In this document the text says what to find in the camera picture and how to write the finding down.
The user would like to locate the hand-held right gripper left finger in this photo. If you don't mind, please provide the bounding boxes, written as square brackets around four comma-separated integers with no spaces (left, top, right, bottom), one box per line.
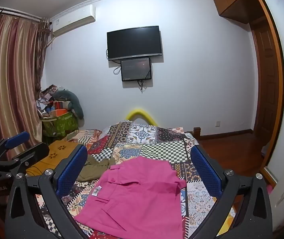
[5,144,100,239]

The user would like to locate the striped red brown curtain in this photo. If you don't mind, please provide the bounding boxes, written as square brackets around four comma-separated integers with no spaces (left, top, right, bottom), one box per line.
[0,9,51,150]

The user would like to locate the striped orange bedding cloth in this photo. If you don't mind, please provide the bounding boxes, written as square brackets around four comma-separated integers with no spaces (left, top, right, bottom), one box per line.
[66,129,105,146]

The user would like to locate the black television cable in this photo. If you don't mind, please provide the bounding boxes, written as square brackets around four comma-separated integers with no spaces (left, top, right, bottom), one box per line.
[106,48,122,75]

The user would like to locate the black monitor cable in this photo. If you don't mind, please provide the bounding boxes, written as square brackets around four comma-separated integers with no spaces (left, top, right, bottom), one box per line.
[137,78,152,92]

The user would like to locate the black wall television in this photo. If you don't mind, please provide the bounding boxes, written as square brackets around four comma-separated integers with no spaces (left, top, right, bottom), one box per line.
[106,25,163,61]

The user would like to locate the pink pants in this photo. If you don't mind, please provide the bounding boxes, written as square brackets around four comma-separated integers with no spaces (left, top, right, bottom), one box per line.
[74,157,188,238]

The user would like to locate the wooden overhead cabinet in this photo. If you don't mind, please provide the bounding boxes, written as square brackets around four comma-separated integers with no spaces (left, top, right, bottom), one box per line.
[212,0,269,24]

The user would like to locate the dark curtain rod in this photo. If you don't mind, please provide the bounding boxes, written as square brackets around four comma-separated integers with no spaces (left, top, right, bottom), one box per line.
[0,7,44,22]

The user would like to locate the orange box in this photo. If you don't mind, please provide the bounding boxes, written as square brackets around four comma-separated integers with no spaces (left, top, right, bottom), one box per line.
[53,108,69,117]

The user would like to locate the olive green pants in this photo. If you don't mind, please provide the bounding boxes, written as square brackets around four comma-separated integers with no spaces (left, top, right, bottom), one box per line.
[76,154,116,182]

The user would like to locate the brown wooden door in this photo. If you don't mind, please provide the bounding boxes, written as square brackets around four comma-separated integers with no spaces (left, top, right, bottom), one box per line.
[250,17,284,142]

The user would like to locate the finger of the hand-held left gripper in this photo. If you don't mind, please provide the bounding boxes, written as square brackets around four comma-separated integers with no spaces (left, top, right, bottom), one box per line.
[0,142,50,180]
[0,131,31,161]

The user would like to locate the yellow curved foam piece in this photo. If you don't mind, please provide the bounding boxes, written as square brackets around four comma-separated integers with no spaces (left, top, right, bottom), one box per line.
[126,108,157,125]

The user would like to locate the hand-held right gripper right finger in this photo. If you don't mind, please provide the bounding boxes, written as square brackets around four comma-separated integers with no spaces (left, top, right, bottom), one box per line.
[190,144,273,239]

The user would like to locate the patchwork patterned blanket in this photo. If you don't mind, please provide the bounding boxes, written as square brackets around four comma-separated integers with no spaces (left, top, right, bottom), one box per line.
[35,120,222,239]

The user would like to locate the white air conditioner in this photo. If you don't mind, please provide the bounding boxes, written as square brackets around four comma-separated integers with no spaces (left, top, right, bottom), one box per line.
[49,4,96,37]

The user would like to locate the small black wall monitor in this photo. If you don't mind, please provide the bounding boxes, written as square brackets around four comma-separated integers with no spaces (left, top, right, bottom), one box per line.
[121,58,153,82]

